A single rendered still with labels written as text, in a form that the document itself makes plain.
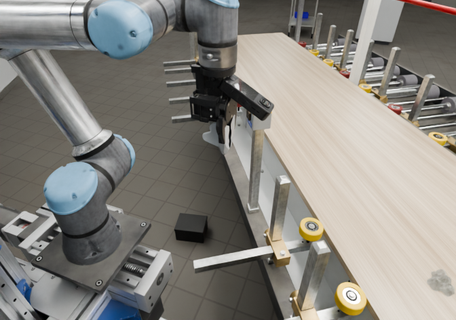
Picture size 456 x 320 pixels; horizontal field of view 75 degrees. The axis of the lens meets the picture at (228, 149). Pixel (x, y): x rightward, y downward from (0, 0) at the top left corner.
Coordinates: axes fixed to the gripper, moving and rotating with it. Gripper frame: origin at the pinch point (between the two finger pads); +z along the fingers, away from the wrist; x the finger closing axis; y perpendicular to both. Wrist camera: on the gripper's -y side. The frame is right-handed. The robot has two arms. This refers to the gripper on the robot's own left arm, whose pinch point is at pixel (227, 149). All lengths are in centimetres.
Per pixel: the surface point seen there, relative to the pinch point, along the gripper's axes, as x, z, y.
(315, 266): 5.2, 26.3, -25.1
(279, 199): -15.9, 27.7, -11.7
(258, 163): -38, 34, 1
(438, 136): -99, 41, -75
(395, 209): -40, 42, -51
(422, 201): -48, 42, -61
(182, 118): -84, 50, 60
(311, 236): -17, 42, -24
